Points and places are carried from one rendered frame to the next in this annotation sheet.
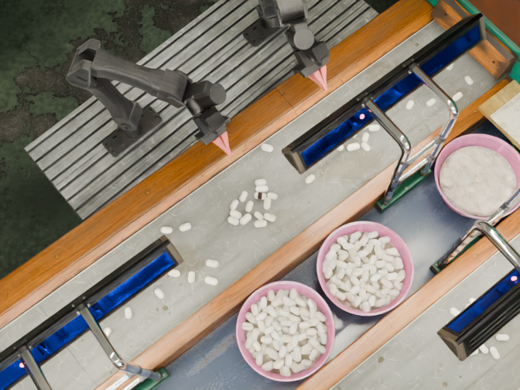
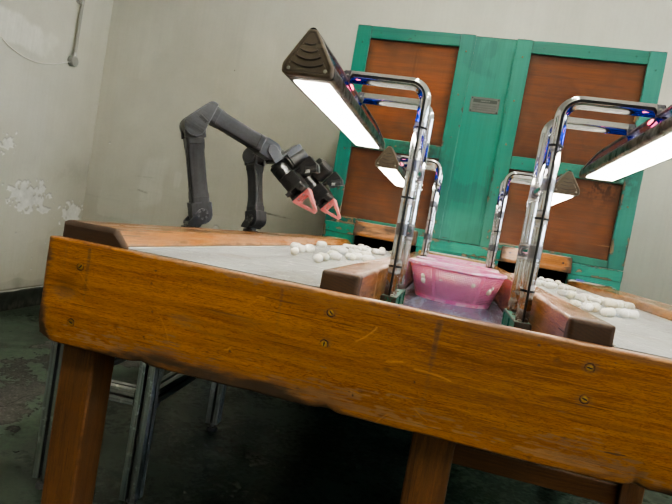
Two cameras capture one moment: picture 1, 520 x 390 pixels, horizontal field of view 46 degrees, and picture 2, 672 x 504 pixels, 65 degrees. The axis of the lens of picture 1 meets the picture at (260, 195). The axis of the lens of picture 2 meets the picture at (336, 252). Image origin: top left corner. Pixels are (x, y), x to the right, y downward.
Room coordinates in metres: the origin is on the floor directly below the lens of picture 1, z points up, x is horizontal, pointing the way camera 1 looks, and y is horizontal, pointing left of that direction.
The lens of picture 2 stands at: (-0.49, 1.30, 0.83)
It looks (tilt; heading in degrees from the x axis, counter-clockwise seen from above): 3 degrees down; 311
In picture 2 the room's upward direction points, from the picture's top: 10 degrees clockwise
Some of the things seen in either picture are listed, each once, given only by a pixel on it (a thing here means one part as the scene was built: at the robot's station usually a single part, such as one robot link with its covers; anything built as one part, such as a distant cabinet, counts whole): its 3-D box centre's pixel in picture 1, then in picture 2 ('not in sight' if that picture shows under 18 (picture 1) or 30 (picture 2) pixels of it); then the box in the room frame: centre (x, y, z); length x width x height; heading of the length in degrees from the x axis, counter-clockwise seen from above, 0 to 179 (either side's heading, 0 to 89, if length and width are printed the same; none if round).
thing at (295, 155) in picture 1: (388, 87); (397, 169); (0.74, -0.36, 1.08); 0.62 x 0.08 x 0.07; 119
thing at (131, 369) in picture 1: (99, 364); (371, 195); (0.19, 0.45, 0.90); 0.20 x 0.19 x 0.45; 119
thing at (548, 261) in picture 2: not in sight; (535, 259); (0.41, -1.04, 0.83); 0.30 x 0.06 x 0.07; 29
